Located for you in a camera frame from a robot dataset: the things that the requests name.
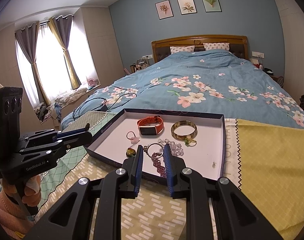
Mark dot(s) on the dotted pillow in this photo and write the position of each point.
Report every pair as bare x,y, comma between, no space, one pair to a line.
219,45
177,49

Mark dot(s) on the bedside shelf clutter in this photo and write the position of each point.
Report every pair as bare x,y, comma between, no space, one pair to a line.
140,64

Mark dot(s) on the left flower picture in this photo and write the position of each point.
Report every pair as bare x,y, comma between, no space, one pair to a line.
164,9

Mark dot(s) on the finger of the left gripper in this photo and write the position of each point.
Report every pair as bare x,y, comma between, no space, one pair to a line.
72,132
74,141

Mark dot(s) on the middle flower picture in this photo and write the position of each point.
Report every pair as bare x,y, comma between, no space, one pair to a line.
187,7

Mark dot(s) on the dark shallow tray box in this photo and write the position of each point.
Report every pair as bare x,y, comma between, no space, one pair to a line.
110,143

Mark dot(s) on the gold tortoiseshell bangle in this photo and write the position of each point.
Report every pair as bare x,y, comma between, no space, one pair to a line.
184,130

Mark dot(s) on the window seat cushion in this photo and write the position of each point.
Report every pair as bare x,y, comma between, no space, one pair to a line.
71,96

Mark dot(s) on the left grey curtain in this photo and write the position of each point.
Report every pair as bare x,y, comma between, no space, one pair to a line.
26,42

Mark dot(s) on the flower picture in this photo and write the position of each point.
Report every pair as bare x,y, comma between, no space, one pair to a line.
164,9
187,7

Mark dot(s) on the left hand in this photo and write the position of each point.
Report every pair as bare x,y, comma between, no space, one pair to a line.
32,192

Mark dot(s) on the left dotted pillow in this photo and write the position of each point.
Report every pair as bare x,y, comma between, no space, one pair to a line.
177,49

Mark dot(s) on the yellow red charm pendant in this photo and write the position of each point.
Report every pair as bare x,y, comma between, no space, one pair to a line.
130,152

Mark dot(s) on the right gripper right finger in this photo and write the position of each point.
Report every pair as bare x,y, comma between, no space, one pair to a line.
216,209

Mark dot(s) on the right grey yellow curtain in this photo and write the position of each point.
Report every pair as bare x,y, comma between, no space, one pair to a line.
61,27

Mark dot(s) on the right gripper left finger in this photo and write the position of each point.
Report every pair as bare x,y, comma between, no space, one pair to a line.
92,207

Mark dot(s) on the wall socket plate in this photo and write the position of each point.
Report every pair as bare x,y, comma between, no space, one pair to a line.
258,54

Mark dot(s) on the pink sweater left forearm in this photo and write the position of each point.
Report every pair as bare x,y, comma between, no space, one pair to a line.
12,219

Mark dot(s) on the blue floral duvet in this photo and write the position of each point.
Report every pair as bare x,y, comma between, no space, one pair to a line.
213,81

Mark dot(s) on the right dotted pillow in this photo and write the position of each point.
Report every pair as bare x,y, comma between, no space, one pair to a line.
219,45

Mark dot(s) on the wooden headboard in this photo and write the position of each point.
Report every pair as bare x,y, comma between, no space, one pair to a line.
238,44

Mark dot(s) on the orange smart watch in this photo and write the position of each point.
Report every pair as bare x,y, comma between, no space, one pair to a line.
152,125

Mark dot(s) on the right green plant picture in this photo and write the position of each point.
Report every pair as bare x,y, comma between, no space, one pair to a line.
212,5

